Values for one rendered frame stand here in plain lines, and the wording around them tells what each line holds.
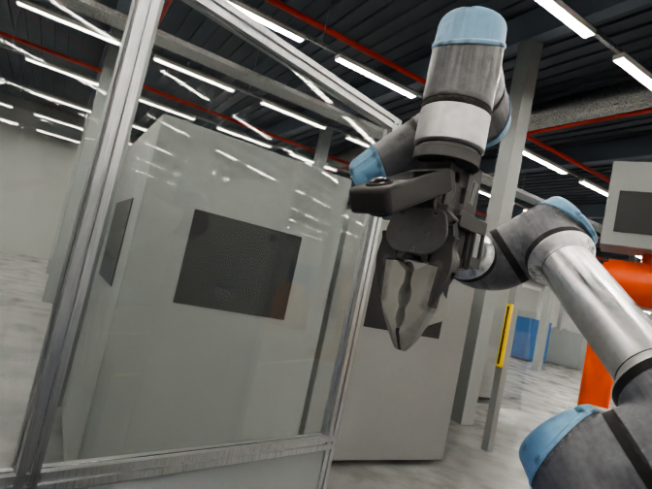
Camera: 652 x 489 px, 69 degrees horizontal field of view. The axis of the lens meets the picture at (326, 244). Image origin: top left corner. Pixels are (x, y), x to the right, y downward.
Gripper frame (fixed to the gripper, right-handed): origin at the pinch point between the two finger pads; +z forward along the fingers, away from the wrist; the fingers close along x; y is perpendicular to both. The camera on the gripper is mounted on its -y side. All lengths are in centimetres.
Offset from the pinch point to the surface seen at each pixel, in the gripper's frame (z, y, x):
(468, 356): 53, 576, 275
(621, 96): -409, 795, 203
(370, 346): 41, 286, 221
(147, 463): 44, 17, 70
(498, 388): 71, 500, 196
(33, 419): 33, -9, 70
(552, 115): -402, 830, 324
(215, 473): 49, 36, 70
